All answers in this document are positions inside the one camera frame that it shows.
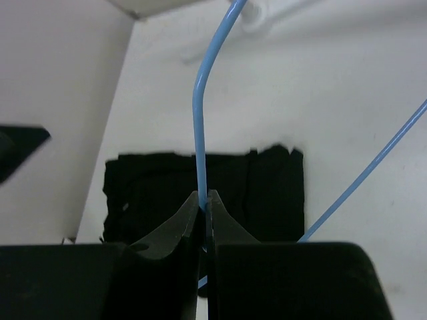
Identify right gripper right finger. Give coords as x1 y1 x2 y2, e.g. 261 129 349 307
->
205 190 392 319

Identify light blue wire hanger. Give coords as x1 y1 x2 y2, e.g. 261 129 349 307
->
192 1 426 295

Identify white clothes rack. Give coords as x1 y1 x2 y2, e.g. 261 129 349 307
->
181 0 334 64

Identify black trousers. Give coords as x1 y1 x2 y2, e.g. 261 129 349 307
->
103 145 305 244

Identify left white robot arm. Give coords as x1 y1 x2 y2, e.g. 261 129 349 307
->
1 125 51 184

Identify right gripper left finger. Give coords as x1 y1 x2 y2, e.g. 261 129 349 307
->
1 193 200 319

